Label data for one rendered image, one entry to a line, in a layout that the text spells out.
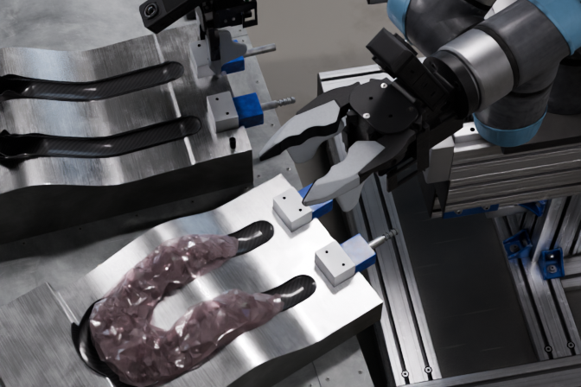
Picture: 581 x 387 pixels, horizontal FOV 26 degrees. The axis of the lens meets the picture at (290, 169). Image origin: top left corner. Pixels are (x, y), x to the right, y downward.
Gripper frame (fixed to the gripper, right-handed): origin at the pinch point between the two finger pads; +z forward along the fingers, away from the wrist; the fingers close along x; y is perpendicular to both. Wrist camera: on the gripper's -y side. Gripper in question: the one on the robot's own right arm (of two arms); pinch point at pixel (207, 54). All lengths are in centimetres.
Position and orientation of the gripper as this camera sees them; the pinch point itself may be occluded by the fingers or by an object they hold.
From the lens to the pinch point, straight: 194.8
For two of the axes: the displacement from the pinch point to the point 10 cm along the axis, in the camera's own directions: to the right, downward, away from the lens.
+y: 9.6, -2.4, 1.6
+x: -2.9, -8.0, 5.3
